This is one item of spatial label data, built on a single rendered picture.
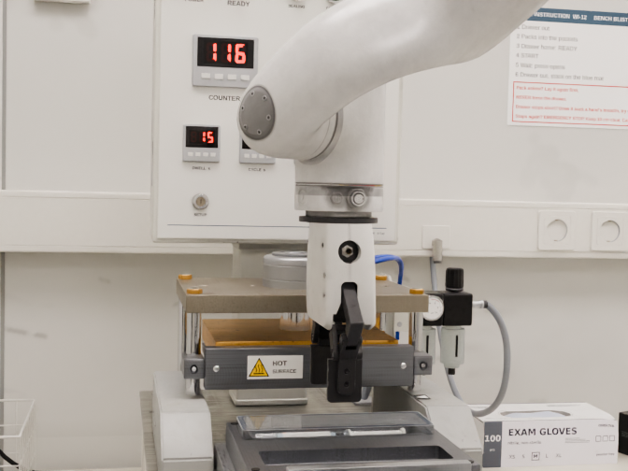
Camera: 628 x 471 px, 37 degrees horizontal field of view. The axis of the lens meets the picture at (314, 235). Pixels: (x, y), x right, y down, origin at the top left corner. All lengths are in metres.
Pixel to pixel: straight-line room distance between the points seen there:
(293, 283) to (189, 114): 0.28
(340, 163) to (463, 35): 0.16
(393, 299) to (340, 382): 0.21
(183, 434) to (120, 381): 0.69
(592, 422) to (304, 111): 0.94
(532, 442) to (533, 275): 0.35
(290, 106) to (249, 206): 0.45
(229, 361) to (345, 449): 0.20
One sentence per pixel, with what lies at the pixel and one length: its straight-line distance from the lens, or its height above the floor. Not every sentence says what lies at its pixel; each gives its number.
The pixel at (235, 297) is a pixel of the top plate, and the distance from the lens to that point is 1.01.
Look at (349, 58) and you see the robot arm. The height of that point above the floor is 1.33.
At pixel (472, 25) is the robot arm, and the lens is 0.79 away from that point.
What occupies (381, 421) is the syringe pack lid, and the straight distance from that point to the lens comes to 0.93.
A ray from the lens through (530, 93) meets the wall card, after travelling 1.75.
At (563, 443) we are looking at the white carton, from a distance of 1.58.
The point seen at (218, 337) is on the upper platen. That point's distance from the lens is 1.05.
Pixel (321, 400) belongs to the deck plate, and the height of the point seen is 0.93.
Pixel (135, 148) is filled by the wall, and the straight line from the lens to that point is 1.60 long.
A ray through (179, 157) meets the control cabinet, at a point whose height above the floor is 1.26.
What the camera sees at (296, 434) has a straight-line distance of 0.89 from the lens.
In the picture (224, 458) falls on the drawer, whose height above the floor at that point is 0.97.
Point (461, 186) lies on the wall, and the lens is 1.70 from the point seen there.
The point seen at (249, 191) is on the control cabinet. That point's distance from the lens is 1.23.
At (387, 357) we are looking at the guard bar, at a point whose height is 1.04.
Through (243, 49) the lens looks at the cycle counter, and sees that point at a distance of 1.23.
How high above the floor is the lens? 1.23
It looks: 3 degrees down
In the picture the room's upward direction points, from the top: 1 degrees clockwise
